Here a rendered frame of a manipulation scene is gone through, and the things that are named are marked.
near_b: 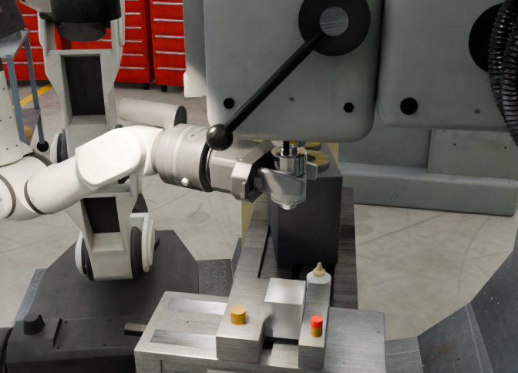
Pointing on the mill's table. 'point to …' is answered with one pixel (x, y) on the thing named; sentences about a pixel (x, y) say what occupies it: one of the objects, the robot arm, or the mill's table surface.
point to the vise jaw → (257, 327)
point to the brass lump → (238, 314)
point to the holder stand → (311, 216)
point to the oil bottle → (318, 276)
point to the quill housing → (303, 80)
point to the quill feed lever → (319, 1)
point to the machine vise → (316, 307)
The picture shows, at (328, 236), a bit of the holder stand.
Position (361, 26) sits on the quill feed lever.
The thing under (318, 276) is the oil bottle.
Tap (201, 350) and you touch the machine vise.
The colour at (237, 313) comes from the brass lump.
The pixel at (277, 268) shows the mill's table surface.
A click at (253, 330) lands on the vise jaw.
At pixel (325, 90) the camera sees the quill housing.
